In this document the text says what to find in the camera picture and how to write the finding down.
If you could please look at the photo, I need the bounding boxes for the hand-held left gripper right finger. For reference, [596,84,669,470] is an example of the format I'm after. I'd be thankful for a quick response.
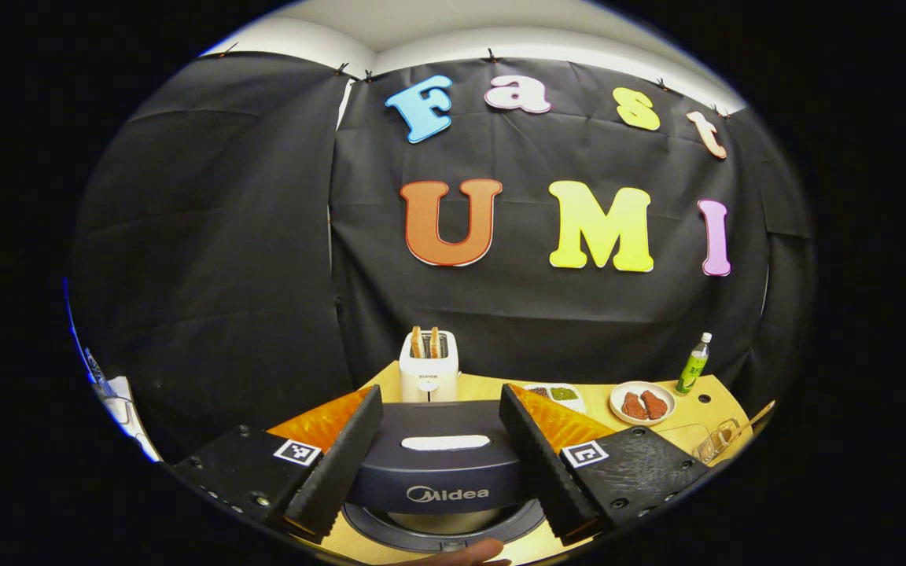
[499,384,712,546]

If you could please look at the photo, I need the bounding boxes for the wooden spoon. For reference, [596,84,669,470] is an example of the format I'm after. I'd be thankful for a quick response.
[724,399,776,445]

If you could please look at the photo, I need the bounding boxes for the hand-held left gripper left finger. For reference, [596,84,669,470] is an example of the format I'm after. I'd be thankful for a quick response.
[172,384,385,543]

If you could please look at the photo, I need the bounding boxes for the white divided seasoning dish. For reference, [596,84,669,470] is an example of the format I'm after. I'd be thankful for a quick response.
[522,383,586,415]

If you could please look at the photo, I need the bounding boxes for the black backdrop cloth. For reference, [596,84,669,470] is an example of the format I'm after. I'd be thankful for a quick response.
[68,51,816,465]

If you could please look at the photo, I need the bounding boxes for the white side table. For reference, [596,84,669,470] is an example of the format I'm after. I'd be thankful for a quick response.
[91,376,163,463]

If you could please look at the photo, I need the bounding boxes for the white round plate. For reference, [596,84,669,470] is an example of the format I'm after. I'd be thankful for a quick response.
[610,381,676,427]

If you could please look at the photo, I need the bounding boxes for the white toaster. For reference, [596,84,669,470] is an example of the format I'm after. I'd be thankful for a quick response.
[399,330,460,403]

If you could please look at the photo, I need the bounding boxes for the dark grey rice cooker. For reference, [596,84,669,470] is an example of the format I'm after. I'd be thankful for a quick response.
[341,399,548,553]

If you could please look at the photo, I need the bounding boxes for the green tea bottle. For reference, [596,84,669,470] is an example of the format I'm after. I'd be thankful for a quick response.
[675,332,713,395]

